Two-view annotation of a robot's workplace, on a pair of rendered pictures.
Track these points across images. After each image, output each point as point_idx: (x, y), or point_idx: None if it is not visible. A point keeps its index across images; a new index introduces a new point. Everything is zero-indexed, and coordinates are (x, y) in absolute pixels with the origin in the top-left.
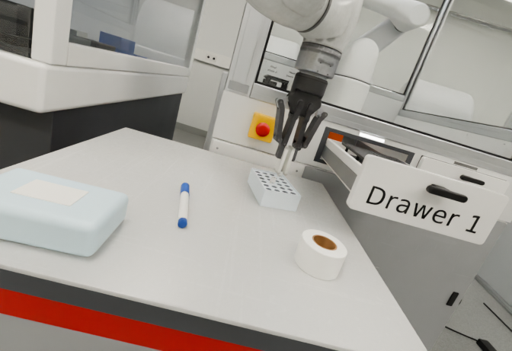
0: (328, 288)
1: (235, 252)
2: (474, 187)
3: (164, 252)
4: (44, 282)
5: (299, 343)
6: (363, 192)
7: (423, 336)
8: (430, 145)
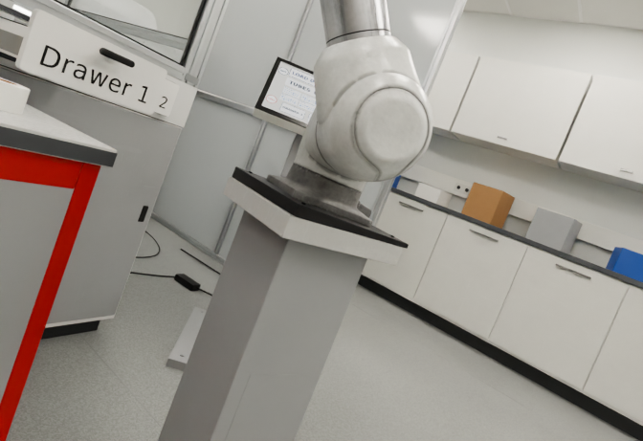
0: (15, 116)
1: None
2: (140, 58)
3: None
4: None
5: (2, 128)
6: (34, 51)
7: (119, 263)
8: (104, 36)
